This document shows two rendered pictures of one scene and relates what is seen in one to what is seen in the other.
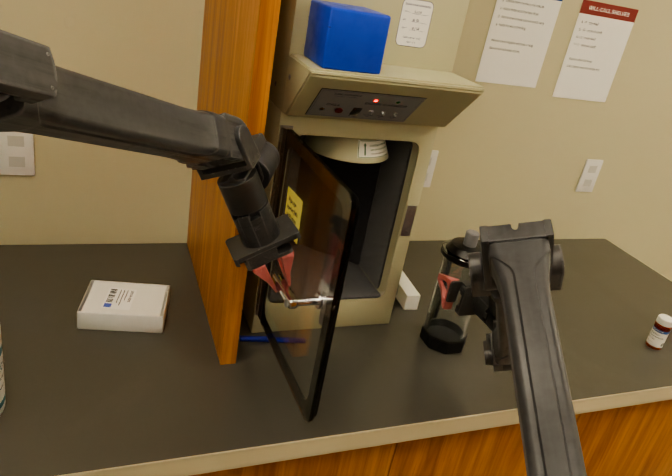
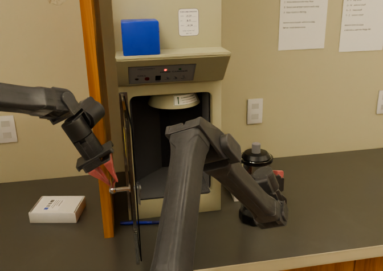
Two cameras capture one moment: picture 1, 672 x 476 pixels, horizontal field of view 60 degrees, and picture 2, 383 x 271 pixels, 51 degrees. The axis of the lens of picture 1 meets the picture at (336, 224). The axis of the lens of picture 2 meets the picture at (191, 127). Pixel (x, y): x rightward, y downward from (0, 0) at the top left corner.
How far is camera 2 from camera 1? 0.40 m
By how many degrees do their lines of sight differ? 15
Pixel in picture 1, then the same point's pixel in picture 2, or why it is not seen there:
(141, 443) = not seen: outside the picture
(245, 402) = (112, 258)
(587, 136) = (374, 74)
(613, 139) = not seen: outside the picture
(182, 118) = (19, 91)
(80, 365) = (25, 241)
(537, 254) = (189, 136)
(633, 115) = not seen: outside the picture
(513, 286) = (174, 156)
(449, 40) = (214, 28)
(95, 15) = (37, 49)
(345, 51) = (135, 44)
